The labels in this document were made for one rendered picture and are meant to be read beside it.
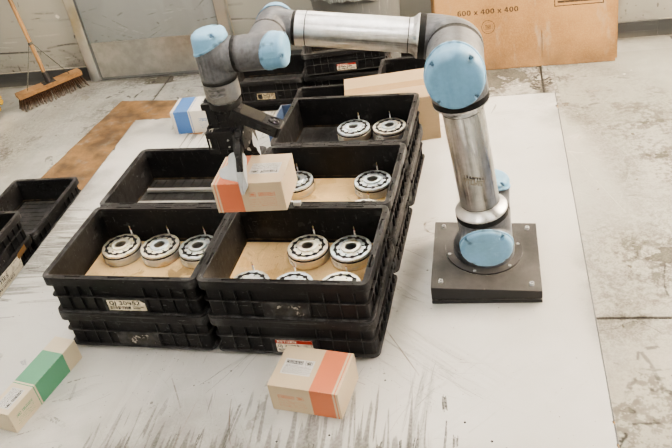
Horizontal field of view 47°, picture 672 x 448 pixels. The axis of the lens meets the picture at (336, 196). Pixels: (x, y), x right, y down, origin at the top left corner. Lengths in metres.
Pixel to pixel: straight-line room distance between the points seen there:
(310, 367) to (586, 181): 2.17
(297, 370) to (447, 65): 0.72
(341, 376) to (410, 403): 0.16
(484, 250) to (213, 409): 0.69
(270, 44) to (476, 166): 0.49
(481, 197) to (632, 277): 1.50
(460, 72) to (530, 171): 0.93
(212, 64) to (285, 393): 0.70
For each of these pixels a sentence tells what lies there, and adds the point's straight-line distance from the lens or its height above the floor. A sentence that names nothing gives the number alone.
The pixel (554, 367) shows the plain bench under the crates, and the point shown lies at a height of 0.70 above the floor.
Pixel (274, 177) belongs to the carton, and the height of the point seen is 1.12.
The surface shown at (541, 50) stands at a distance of 4.67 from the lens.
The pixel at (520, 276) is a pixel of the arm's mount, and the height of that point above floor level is 0.74.
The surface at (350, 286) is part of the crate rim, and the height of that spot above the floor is 0.93.
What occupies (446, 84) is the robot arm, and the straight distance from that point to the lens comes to 1.50.
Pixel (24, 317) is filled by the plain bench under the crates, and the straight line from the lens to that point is 2.27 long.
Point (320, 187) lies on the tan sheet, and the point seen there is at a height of 0.83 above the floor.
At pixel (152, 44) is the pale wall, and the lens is 5.35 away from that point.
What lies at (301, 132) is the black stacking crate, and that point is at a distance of 2.47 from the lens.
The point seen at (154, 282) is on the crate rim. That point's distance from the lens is 1.81.
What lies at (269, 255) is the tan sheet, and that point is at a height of 0.83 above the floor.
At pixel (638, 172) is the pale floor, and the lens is 3.69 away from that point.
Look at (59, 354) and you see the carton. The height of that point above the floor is 0.76.
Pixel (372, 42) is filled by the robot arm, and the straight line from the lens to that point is 1.65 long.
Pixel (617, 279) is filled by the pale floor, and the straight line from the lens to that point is 3.08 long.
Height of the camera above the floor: 1.97
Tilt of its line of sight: 33 degrees down
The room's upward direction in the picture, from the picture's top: 10 degrees counter-clockwise
